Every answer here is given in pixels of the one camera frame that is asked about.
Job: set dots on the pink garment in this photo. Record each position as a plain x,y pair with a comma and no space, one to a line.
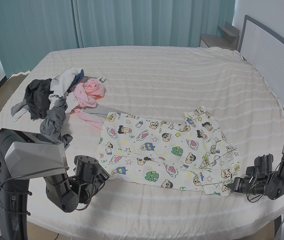
89,91

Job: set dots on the pile of clothes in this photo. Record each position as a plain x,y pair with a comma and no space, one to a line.
63,81

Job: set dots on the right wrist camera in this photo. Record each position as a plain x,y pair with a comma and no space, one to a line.
250,171

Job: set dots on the grey bedside table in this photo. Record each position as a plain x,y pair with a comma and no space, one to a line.
214,41

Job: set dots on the dark grey garment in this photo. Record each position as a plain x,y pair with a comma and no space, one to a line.
54,121

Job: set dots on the blue-green curtain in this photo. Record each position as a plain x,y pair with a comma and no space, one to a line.
34,26
152,11

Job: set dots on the white printed pyjama top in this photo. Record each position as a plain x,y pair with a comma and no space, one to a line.
162,144

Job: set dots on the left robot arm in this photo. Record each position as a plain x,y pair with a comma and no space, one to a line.
31,156

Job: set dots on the black garment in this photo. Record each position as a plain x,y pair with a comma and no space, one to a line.
38,96

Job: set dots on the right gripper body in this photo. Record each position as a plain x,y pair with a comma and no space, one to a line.
247,185

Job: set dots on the bed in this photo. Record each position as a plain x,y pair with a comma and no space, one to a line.
169,74

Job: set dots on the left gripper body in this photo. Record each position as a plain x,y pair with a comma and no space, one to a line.
104,175

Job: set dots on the light grey garment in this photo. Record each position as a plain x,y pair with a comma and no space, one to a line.
97,111

